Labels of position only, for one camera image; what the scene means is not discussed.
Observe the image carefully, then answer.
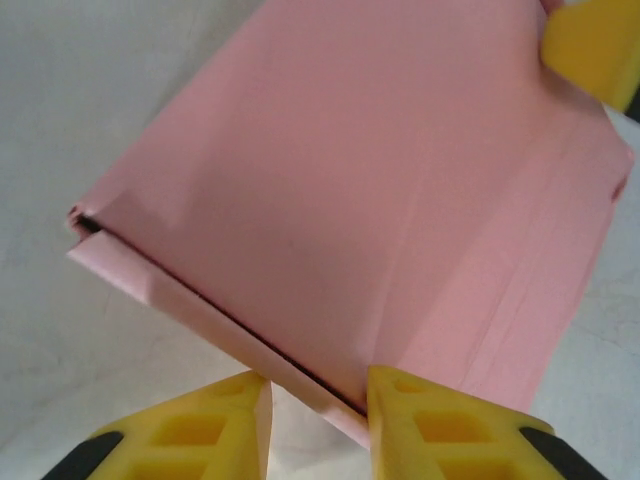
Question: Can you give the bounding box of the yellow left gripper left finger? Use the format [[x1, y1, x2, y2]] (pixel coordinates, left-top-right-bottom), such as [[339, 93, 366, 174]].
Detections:
[[44, 369, 274, 480]]

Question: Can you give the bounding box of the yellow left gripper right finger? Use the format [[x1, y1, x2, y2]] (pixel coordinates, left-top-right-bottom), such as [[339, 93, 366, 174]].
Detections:
[[366, 363, 611, 480]]

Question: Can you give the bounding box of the pink paper box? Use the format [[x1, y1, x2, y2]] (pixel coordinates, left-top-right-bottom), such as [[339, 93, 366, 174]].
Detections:
[[66, 0, 636, 451]]

